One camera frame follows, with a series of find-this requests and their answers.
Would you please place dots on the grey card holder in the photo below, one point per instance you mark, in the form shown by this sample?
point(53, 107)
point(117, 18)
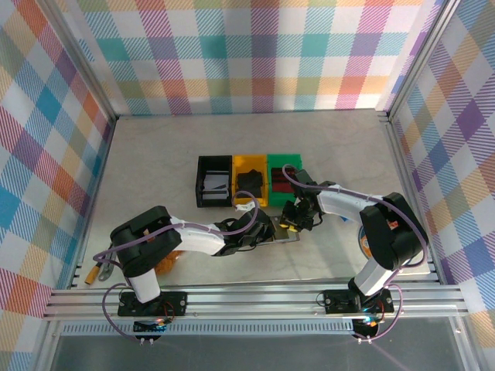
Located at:
point(284, 235)

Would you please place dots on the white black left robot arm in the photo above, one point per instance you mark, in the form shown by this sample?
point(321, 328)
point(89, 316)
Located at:
point(197, 237)

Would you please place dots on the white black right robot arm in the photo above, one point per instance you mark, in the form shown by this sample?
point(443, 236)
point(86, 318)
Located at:
point(344, 201)

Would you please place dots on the red cards stack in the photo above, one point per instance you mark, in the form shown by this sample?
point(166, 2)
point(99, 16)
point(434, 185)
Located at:
point(279, 181)

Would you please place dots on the black cards stack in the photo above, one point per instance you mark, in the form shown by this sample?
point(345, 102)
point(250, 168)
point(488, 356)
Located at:
point(249, 181)

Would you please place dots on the white cards stack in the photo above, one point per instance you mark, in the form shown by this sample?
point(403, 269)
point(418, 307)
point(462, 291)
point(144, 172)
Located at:
point(214, 178)

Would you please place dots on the green plastic bin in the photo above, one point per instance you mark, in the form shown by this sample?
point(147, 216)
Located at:
point(282, 160)

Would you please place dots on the round cartoon print coaster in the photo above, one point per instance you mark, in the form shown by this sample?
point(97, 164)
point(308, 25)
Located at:
point(363, 243)

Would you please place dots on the yellow plastic bin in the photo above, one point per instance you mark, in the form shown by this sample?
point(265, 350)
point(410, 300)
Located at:
point(249, 161)

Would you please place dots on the black plastic bin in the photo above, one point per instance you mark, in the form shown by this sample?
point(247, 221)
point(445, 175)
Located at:
point(202, 162)

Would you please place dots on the brown plush toy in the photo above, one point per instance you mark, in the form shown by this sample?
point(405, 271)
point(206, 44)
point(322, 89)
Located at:
point(168, 264)

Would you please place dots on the small controller board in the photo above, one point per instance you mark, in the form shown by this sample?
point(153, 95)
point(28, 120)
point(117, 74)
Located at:
point(151, 327)
point(367, 328)

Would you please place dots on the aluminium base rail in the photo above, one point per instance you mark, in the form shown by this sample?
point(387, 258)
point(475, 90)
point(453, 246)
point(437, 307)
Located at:
point(251, 297)

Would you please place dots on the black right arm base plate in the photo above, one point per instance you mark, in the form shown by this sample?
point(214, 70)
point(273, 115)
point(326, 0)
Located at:
point(336, 303)

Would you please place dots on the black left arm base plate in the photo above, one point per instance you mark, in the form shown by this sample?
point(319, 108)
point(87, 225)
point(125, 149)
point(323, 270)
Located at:
point(178, 303)

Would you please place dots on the aluminium side rail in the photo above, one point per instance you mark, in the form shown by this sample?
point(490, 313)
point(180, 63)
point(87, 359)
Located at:
point(404, 174)
point(96, 185)

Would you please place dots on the aluminium frame post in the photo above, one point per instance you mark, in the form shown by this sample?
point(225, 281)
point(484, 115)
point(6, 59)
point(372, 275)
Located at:
point(420, 58)
point(79, 58)

